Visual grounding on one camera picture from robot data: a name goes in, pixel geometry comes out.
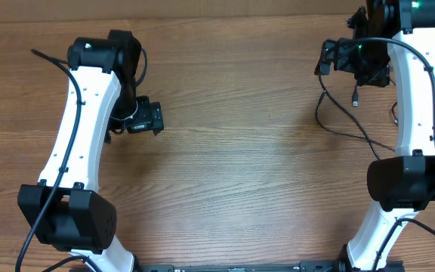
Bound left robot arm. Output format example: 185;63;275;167
17;29;164;271

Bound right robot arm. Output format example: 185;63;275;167
299;0;435;271

